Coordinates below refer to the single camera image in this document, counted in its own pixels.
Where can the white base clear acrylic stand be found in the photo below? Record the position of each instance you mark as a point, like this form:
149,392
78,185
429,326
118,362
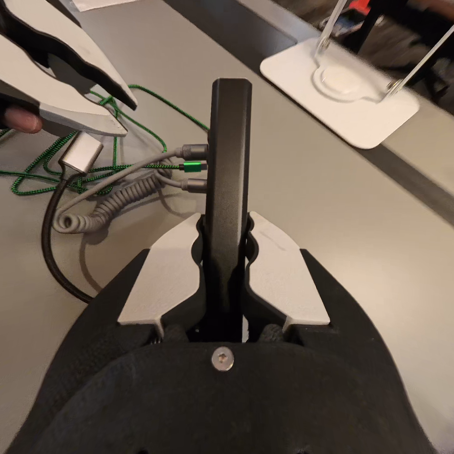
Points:
347,106

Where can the grey desk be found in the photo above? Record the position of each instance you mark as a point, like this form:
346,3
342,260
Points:
319,212

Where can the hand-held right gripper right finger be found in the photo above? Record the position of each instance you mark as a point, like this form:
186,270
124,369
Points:
283,276

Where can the dark grey USB hub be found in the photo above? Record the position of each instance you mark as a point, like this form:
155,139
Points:
228,159

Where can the person's left hand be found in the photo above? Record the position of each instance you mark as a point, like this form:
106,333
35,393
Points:
24,120

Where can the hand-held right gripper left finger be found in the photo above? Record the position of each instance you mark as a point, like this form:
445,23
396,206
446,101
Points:
163,276

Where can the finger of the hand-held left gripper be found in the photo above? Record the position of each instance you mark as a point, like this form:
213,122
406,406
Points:
64,28
42,88

